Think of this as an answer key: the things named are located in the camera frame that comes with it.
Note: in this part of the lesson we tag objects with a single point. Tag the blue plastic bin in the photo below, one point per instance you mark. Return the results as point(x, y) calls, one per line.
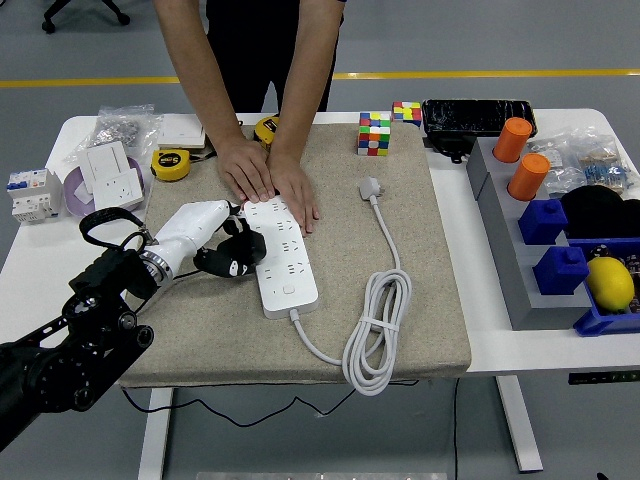
point(600, 325)

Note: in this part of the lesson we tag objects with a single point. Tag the blue block with knob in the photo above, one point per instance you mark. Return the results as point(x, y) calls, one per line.
point(560, 272)
point(542, 222)

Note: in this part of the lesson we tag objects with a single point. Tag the person's left forearm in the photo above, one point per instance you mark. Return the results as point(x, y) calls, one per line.
point(305, 85)

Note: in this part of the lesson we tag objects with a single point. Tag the glossy black tray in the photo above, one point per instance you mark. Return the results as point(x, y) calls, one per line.
point(470, 117)

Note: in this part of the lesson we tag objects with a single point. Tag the yellow tape measure black label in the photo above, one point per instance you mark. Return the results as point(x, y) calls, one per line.
point(170, 164)

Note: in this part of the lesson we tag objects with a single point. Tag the white wall socket outlet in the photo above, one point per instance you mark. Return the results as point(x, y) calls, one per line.
point(117, 190)

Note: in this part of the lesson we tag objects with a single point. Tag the large Rubik's cube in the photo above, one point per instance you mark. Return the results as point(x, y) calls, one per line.
point(373, 133)

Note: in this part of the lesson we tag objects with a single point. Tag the black power adapter plug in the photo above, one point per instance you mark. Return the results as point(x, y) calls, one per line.
point(255, 245)

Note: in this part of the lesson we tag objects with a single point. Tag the clear bag of resistors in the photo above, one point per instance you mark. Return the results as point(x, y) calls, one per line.
point(607, 170)

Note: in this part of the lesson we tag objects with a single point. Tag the person's right hand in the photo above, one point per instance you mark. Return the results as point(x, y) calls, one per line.
point(245, 170)

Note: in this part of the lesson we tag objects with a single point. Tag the person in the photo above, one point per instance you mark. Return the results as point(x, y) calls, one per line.
point(250, 45)

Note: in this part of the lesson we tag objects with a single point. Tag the grey stepped block holder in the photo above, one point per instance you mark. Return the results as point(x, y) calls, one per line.
point(505, 240)

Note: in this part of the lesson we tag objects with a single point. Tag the white blue circuit breaker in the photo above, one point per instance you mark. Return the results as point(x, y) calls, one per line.
point(32, 197)

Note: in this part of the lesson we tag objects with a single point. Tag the yellow lemon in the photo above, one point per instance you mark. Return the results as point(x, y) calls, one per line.
point(609, 284)

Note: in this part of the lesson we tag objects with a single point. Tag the black office chair base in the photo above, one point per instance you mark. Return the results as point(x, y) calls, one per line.
point(85, 10)

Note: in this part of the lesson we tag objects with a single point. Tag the small Rubik's cube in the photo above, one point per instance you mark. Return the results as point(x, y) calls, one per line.
point(406, 114)

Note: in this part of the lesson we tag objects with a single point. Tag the purple bowl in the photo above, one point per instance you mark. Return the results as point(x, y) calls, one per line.
point(75, 205)

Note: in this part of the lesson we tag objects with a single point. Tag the person's right forearm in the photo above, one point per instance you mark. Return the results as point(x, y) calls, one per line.
point(197, 70)

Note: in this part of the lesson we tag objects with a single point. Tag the white power strip board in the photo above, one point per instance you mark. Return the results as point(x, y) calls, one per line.
point(287, 280)

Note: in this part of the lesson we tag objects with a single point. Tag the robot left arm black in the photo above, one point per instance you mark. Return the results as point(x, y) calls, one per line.
point(100, 310)

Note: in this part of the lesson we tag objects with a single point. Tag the small black clip device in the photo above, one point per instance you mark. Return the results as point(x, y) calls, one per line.
point(450, 145)

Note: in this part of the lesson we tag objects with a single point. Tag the clear bag of small parts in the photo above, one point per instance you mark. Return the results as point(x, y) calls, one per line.
point(560, 175)

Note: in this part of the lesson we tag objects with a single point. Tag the black table control panel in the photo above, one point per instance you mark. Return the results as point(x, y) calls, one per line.
point(600, 377)

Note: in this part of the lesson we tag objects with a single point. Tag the orange cylinder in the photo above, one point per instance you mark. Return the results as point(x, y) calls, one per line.
point(527, 177)
point(511, 140)

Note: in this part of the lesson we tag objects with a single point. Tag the person's left hand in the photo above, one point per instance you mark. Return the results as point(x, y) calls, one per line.
point(295, 190)

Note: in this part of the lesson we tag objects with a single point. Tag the black round cloth object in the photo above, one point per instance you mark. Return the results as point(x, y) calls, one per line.
point(595, 210)

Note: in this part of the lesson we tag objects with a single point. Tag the grey-brown fabric mat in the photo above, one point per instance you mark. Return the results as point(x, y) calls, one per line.
point(200, 340)

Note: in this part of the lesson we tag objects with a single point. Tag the clear bag of metal parts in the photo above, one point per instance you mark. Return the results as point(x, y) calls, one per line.
point(117, 129)

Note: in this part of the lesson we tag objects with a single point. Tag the white wall switch plate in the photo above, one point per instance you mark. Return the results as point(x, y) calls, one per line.
point(180, 131)

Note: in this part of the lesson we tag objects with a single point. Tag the white switch panel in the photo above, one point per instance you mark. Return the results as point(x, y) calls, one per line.
point(102, 160)

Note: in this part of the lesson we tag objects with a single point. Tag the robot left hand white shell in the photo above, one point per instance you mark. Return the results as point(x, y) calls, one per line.
point(192, 225)

